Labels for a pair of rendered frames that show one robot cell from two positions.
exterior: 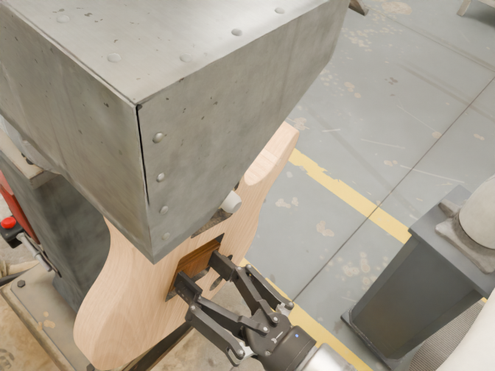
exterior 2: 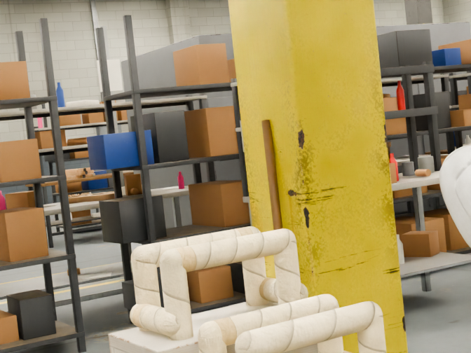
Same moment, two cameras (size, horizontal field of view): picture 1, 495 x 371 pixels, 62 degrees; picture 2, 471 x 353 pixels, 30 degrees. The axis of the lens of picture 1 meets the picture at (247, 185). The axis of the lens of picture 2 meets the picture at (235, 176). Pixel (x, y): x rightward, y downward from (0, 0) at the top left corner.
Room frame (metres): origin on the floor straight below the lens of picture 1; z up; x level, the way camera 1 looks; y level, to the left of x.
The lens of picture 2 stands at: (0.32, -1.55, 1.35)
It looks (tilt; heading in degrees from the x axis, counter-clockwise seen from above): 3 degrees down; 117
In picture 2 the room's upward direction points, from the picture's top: 6 degrees counter-clockwise
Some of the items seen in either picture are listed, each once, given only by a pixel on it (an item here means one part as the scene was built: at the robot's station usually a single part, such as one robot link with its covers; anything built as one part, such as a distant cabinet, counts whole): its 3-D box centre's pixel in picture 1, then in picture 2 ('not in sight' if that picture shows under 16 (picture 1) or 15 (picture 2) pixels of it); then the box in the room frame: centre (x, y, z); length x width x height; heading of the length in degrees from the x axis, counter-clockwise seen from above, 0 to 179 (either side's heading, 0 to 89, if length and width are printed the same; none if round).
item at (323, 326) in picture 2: not in sight; (311, 329); (-0.07, -0.64, 1.12); 0.20 x 0.03 x 0.03; 58
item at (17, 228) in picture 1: (30, 250); not in sight; (0.55, 0.62, 0.46); 0.25 x 0.07 x 0.08; 56
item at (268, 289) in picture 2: not in sight; (279, 291); (-0.19, -0.46, 1.12); 0.11 x 0.03 x 0.03; 150
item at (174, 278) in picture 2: not in sight; (176, 299); (-0.25, -0.63, 1.15); 0.03 x 0.03 x 0.09
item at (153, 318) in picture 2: not in sight; (155, 319); (-0.29, -0.62, 1.12); 0.11 x 0.03 x 0.03; 150
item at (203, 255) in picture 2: not in sight; (230, 251); (-0.20, -0.56, 1.20); 0.20 x 0.03 x 0.03; 58
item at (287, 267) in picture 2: not in sight; (287, 275); (-0.16, -0.49, 1.15); 0.03 x 0.03 x 0.09
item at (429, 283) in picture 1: (421, 287); not in sight; (0.73, -0.67, 0.35); 0.28 x 0.28 x 0.70; 48
